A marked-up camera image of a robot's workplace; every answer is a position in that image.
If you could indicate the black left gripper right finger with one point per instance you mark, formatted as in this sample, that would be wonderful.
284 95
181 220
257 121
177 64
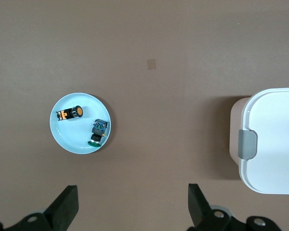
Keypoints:
198 207

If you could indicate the green push-button switch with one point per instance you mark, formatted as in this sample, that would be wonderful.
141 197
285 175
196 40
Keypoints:
98 131

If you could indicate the brown tape patch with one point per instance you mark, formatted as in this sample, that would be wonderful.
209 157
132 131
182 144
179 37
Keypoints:
151 64

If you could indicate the white lidded lunch box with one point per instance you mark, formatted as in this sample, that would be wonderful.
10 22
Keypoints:
269 144

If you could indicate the light blue round plate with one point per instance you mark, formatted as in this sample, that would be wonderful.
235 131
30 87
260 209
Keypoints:
72 134

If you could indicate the orange push-button switch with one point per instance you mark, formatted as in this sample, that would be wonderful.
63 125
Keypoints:
69 113

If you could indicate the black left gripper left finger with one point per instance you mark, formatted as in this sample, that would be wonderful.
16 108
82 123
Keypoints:
62 207

